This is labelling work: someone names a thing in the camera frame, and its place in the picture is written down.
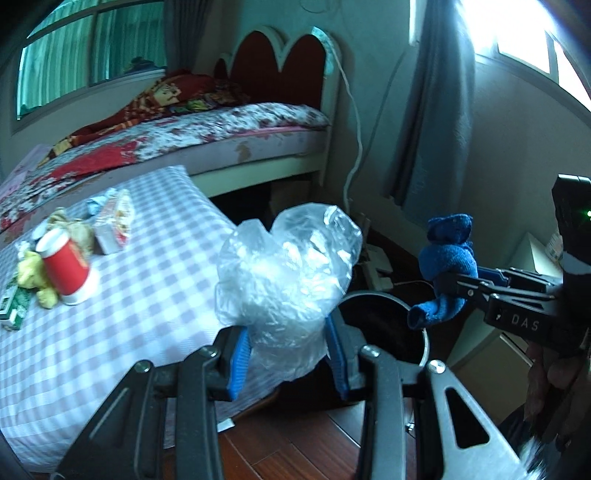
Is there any window with green glass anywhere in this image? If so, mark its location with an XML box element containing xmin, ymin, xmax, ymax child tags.
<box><xmin>16</xmin><ymin>0</ymin><xmax>169</xmax><ymax>121</ymax></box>

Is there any blue sock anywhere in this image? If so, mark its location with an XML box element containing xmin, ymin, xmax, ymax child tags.
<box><xmin>407</xmin><ymin>213</ymin><xmax>481</xmax><ymax>330</ymax></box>

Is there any pink cloth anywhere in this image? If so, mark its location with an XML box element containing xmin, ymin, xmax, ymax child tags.
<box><xmin>0</xmin><ymin>143</ymin><xmax>51</xmax><ymax>185</ymax></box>

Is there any green and white small box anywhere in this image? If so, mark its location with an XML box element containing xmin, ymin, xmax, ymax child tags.
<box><xmin>0</xmin><ymin>282</ymin><xmax>32</xmax><ymax>332</ymax></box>

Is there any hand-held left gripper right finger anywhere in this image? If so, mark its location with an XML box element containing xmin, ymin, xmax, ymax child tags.
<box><xmin>323</xmin><ymin>314</ymin><xmax>529</xmax><ymax>480</ymax></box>

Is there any black round trash bin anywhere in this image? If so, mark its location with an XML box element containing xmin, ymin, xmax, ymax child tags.
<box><xmin>277</xmin><ymin>290</ymin><xmax>431</xmax><ymax>416</ymax></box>

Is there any red printed blanket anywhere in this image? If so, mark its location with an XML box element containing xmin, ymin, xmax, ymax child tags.
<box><xmin>39</xmin><ymin>69</ymin><xmax>250</xmax><ymax>162</ymax></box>

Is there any clear plastic bag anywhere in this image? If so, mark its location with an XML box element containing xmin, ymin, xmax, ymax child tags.
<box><xmin>215</xmin><ymin>202</ymin><xmax>363</xmax><ymax>381</ymax></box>

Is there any white cable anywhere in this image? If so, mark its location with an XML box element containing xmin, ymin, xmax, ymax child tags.
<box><xmin>335</xmin><ymin>41</ymin><xmax>366</xmax><ymax>208</ymax></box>

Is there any person's right hand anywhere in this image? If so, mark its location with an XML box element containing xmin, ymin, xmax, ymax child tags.
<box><xmin>524</xmin><ymin>342</ymin><xmax>589</xmax><ymax>444</ymax></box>

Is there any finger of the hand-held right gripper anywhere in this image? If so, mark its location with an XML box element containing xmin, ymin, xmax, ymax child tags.
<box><xmin>435</xmin><ymin>271</ymin><xmax>492</xmax><ymax>315</ymax></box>
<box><xmin>477</xmin><ymin>266</ymin><xmax>560</xmax><ymax>297</ymax></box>

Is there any floral quilt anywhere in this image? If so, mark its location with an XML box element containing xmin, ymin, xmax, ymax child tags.
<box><xmin>0</xmin><ymin>102</ymin><xmax>331</xmax><ymax>232</ymax></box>

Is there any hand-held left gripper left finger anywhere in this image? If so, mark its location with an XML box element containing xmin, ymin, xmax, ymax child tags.
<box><xmin>55</xmin><ymin>325</ymin><xmax>253</xmax><ymax>480</ymax></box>

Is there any white power strip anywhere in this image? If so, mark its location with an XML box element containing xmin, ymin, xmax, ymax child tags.
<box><xmin>364</xmin><ymin>244</ymin><xmax>394</xmax><ymax>292</ymax></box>

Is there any bed with red headboard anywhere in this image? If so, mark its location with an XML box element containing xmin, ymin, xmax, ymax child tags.
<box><xmin>0</xmin><ymin>28</ymin><xmax>345</xmax><ymax>232</ymax></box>

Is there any bright window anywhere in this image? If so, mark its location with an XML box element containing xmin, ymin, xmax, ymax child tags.
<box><xmin>462</xmin><ymin>0</ymin><xmax>591</xmax><ymax>102</ymax></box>

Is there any grey curtain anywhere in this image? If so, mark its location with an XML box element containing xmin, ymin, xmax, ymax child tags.
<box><xmin>388</xmin><ymin>0</ymin><xmax>476</xmax><ymax>209</ymax></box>
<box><xmin>164</xmin><ymin>0</ymin><xmax>195</xmax><ymax>75</ymax></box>

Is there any red and white snack carton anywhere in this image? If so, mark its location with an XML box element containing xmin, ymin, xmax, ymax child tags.
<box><xmin>92</xmin><ymin>189</ymin><xmax>136</xmax><ymax>256</ymax></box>

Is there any red paper cup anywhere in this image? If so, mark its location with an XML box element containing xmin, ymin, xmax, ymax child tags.
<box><xmin>34</xmin><ymin>228</ymin><xmax>100</xmax><ymax>306</ymax></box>

